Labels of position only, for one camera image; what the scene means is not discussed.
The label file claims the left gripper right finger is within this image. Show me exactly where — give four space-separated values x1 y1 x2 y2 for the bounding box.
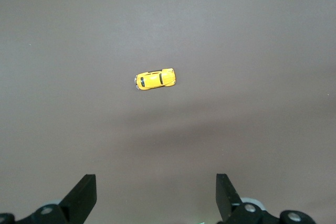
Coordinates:
216 173 316 224

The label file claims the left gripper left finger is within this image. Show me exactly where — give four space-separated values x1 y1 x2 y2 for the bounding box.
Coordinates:
0 173 98 224

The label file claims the yellow beetle toy car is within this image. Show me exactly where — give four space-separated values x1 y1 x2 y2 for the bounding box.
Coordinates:
134 67 176 92

